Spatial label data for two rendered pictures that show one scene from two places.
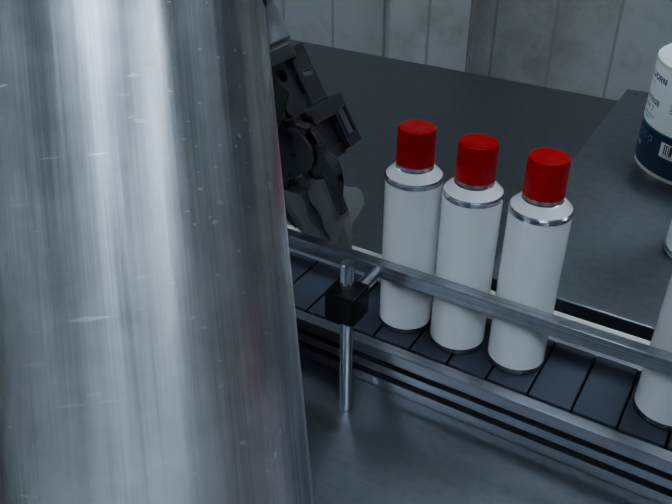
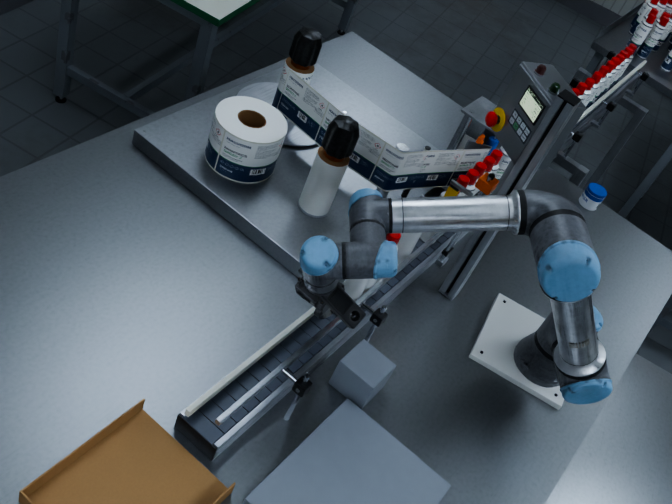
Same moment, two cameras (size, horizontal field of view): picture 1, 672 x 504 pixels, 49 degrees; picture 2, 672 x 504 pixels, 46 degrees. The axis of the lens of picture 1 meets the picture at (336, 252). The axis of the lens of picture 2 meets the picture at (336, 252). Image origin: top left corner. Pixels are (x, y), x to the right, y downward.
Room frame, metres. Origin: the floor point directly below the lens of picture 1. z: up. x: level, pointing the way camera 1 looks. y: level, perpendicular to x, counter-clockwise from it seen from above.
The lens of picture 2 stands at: (0.91, 1.27, 2.28)
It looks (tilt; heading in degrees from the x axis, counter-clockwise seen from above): 42 degrees down; 259
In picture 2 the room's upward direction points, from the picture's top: 24 degrees clockwise
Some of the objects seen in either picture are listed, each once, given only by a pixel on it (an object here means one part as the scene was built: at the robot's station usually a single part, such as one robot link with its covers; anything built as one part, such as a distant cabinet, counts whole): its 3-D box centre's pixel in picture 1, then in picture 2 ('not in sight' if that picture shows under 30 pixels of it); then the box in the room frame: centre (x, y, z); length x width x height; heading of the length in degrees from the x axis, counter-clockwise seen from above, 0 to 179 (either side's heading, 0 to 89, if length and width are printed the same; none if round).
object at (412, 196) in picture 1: (410, 229); (355, 283); (0.58, -0.07, 0.98); 0.05 x 0.05 x 0.20
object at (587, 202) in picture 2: not in sight; (592, 196); (-0.26, -0.93, 0.87); 0.07 x 0.07 x 0.07
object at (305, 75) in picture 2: not in sight; (297, 73); (0.84, -0.80, 1.04); 0.09 x 0.09 x 0.29
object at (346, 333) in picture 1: (357, 326); (365, 323); (0.52, -0.02, 0.91); 0.07 x 0.03 x 0.17; 149
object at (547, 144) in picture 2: not in sight; (502, 205); (0.27, -0.30, 1.17); 0.04 x 0.04 x 0.67; 59
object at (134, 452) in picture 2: not in sight; (131, 492); (0.93, 0.51, 0.85); 0.30 x 0.26 x 0.04; 59
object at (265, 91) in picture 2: not in sight; (283, 114); (0.84, -0.80, 0.89); 0.31 x 0.31 x 0.01
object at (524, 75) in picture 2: not in sight; (533, 116); (0.29, -0.39, 1.38); 0.17 x 0.10 x 0.19; 114
